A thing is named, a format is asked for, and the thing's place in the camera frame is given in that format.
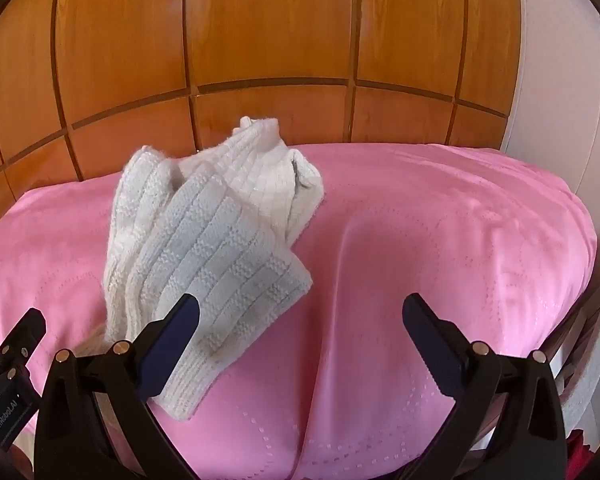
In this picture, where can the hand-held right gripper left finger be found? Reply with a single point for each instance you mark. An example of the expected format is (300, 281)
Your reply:
(177, 340)

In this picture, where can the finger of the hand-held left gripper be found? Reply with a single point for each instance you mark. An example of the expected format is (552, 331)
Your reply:
(22, 332)

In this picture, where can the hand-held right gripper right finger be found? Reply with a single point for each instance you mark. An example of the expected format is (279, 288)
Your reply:
(432, 345)

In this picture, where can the white towel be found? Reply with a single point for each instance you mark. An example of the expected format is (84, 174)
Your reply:
(220, 240)

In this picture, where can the pink blanket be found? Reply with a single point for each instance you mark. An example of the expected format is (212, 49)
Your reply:
(405, 220)

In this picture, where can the maroon knit clothing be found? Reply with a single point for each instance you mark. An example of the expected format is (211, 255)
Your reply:
(582, 457)

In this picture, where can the wooden panelled headboard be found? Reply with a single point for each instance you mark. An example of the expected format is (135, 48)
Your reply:
(230, 35)

